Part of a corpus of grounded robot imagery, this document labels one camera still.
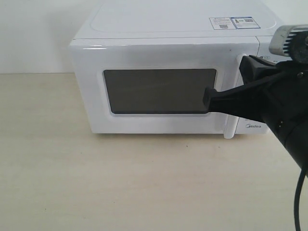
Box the white Midea microwave oven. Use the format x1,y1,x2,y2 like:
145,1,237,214
71,0,284,135

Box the white microwave door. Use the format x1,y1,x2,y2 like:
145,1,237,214
69,37,259,139

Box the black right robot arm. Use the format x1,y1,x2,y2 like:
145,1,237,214
203,55,308,168

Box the label sticker on microwave top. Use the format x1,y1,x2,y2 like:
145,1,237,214
209,16,260,30

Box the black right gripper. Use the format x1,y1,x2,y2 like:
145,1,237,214
203,55,308,144

